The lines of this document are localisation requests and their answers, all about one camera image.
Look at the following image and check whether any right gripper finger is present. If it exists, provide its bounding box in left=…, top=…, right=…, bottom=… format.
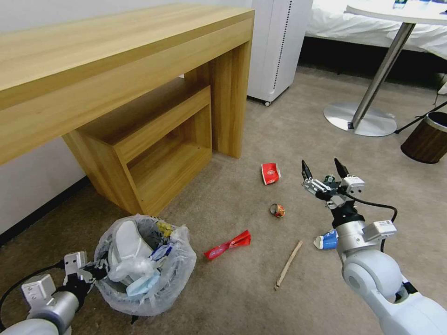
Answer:
left=334, top=157, right=352, bottom=183
left=301, top=160, right=332, bottom=201

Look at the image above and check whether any trash bin with clear bag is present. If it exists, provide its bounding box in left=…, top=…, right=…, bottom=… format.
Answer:
left=93, top=213, right=197, bottom=317

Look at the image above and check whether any brown wood-pattern trash bin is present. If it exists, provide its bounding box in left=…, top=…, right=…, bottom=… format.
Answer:
left=400, top=111, right=447, bottom=164

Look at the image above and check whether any crushed blue white carton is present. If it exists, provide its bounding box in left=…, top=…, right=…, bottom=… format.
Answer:
left=315, top=229, right=339, bottom=250

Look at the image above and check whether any white paper container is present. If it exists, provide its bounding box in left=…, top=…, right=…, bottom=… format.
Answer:
left=108, top=218, right=156, bottom=281

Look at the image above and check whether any blue face mask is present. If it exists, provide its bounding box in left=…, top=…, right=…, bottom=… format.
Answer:
left=125, top=270, right=162, bottom=298

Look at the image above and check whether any crushed red paper cup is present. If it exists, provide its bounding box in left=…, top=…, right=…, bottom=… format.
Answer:
left=261, top=162, right=282, bottom=186

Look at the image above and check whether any wooden stick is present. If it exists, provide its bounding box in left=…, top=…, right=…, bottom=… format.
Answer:
left=274, top=240, right=304, bottom=291

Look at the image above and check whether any yellow crumpled wrapper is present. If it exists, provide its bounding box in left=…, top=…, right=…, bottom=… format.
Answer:
left=156, top=221, right=176, bottom=239

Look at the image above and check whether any thin black stand leg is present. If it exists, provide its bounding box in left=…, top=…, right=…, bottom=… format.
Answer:
left=394, top=113, right=431, bottom=135

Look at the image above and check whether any red plastic wrapper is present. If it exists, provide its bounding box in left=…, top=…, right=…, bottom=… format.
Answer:
left=203, top=229, right=252, bottom=261

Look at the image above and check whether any white air purifier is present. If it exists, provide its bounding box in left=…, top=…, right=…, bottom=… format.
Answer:
left=247, top=0, right=315, bottom=107

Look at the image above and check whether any bed with white sheet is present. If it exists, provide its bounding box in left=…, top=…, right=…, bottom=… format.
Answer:
left=304, top=0, right=447, bottom=60

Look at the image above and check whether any light wooden bench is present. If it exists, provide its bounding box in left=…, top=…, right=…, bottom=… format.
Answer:
left=62, top=78, right=213, bottom=217

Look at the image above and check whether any light wooden desk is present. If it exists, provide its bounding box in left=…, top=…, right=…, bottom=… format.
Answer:
left=0, top=3, right=256, bottom=167

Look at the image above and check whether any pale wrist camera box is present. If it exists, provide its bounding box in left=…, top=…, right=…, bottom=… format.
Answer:
left=340, top=175, right=365, bottom=197
left=64, top=251, right=88, bottom=278

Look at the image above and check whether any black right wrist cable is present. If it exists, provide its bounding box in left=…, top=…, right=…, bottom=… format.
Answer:
left=347, top=194, right=399, bottom=253

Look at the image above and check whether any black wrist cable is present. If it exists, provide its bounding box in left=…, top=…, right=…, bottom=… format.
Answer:
left=347, top=194, right=399, bottom=253
left=0, top=263, right=67, bottom=308

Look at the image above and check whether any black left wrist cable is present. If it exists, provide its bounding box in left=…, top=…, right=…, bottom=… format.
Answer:
left=0, top=263, right=67, bottom=308

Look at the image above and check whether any round white pedestal table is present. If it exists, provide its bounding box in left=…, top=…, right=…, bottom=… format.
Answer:
left=323, top=0, right=447, bottom=137

